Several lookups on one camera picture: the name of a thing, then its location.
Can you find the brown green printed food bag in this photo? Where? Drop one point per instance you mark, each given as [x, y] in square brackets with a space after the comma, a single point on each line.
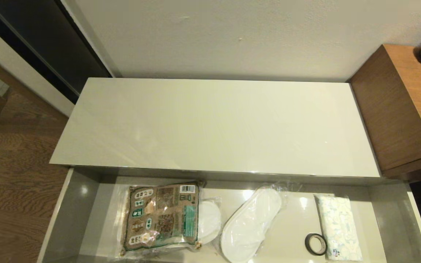
[163, 215]

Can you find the dark adhesive tape roll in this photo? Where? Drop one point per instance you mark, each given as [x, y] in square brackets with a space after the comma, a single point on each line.
[306, 244]

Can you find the blue patterned tissue pack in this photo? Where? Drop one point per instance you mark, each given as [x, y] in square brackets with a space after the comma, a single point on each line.
[338, 226]

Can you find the white cabinet drawer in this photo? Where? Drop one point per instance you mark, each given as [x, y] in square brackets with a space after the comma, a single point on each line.
[75, 219]

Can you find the white glossy cabinet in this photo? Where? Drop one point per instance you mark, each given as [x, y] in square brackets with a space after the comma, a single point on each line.
[214, 124]

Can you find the dark sliding door panel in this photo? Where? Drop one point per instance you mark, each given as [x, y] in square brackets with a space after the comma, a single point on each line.
[49, 40]

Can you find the brown wooden side cabinet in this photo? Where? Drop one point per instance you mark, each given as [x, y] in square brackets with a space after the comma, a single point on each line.
[397, 109]

